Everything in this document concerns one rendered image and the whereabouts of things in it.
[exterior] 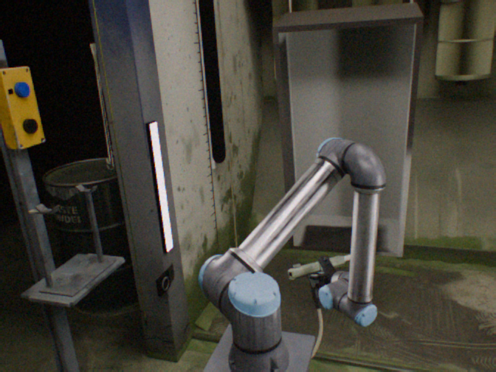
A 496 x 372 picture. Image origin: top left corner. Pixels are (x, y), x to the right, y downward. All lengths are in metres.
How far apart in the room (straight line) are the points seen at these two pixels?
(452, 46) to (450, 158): 0.79
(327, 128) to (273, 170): 1.11
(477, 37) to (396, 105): 0.93
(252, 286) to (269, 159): 2.27
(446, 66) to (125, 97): 2.08
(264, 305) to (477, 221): 2.29
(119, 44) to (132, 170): 0.54
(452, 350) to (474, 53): 1.77
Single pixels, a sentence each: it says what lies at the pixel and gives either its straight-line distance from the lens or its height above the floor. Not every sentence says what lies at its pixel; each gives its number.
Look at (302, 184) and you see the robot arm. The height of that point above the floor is 1.11.
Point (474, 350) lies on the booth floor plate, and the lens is 2.57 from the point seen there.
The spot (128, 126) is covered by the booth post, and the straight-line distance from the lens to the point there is 1.96.
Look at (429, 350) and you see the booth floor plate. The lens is 2.50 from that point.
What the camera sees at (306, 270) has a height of 0.55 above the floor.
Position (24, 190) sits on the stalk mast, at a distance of 1.70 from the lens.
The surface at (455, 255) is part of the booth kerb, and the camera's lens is 3.27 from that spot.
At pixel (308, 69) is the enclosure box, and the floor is 1.42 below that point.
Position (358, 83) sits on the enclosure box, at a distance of 2.32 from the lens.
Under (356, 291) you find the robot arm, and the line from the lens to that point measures 1.63.
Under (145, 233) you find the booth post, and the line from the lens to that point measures 2.11.
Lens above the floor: 1.59
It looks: 19 degrees down
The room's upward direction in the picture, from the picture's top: 4 degrees counter-clockwise
